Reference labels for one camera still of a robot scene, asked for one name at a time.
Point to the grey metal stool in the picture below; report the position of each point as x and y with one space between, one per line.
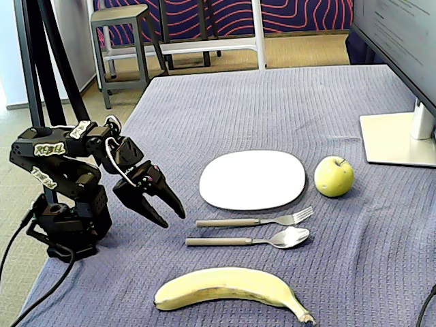
119 13

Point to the white table frame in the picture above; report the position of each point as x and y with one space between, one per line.
259 34

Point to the grey computer monitor with stand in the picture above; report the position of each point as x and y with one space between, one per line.
391 41

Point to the dark grey table frame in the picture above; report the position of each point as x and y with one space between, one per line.
203 34

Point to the white plate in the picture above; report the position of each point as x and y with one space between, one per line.
252 180

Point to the blue waffle cloth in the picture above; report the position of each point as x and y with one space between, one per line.
238 112

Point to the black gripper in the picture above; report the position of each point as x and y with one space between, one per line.
142 185

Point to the black tripod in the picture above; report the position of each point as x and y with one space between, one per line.
34 68

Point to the navy partition pink wavy lines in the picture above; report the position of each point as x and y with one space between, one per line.
306 17

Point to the yellow banana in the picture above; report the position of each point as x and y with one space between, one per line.
221 282

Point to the black robot arm with stickers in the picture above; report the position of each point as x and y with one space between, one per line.
68 163

